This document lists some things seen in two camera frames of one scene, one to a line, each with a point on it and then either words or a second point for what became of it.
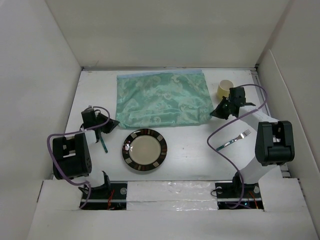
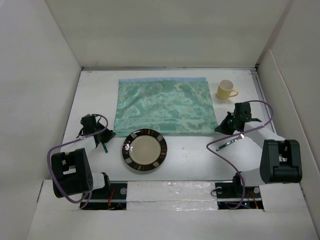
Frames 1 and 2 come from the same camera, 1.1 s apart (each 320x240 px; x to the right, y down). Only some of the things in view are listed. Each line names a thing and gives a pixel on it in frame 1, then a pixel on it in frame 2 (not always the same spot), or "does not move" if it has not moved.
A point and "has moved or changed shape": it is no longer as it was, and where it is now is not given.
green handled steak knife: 103,143 does not move
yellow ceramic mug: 223,88 does not move
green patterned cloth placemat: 161,99 has moved or changed shape
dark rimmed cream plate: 144,149 does not move
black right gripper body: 223,110 to 228,125
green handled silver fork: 241,136 does not move
